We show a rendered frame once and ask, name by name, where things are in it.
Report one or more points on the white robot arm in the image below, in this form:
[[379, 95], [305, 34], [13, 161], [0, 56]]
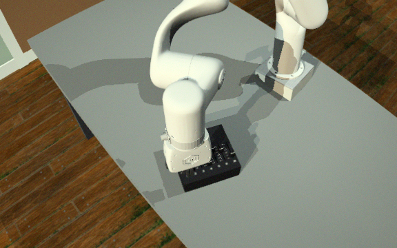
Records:
[[185, 101]]

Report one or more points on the black lighting desk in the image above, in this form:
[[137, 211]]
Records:
[[223, 165]]

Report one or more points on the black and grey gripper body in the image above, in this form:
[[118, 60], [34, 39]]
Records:
[[179, 159]]

